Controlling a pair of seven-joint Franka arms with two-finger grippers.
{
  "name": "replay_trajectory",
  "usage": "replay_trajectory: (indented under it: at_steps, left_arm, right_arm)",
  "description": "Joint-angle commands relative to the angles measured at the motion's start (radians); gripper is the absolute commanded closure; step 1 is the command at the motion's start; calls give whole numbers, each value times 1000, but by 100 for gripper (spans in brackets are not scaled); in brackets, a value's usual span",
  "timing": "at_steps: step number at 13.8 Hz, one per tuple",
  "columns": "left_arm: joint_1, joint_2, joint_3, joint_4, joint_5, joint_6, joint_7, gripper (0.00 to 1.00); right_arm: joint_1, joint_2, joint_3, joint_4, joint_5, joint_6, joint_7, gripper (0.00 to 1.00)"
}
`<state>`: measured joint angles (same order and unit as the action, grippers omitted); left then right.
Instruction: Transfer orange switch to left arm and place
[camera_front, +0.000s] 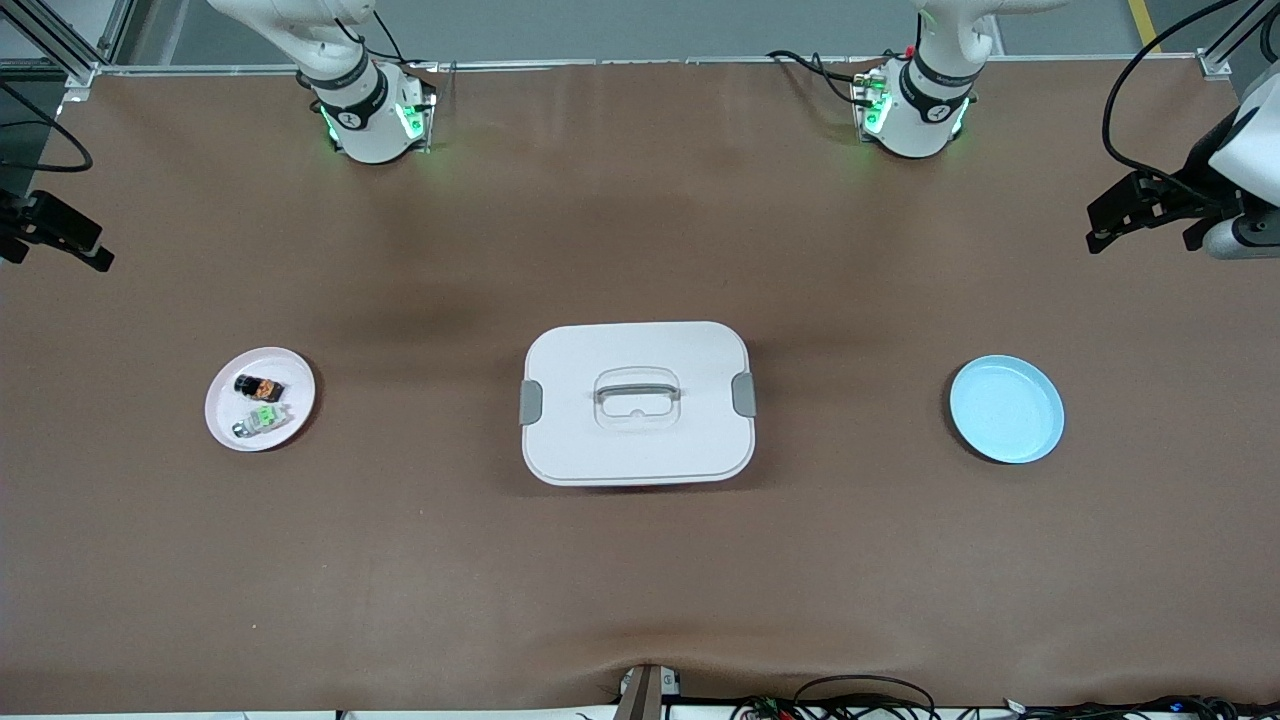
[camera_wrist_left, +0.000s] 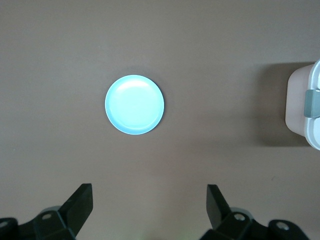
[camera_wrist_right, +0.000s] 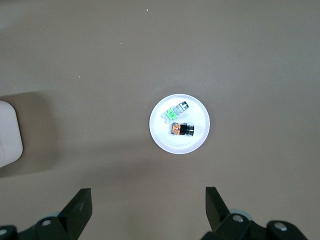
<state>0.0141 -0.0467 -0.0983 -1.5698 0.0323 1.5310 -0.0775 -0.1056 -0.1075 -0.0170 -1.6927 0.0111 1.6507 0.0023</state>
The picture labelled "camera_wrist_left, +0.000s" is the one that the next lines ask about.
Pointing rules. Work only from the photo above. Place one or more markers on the white lidded box grey latches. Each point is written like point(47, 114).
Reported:
point(297, 100)

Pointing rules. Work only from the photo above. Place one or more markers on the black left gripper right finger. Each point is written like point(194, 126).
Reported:
point(222, 215)

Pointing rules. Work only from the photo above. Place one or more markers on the light blue round plate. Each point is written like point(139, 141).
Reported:
point(135, 105)

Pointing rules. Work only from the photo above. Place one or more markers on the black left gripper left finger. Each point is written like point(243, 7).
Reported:
point(72, 215)

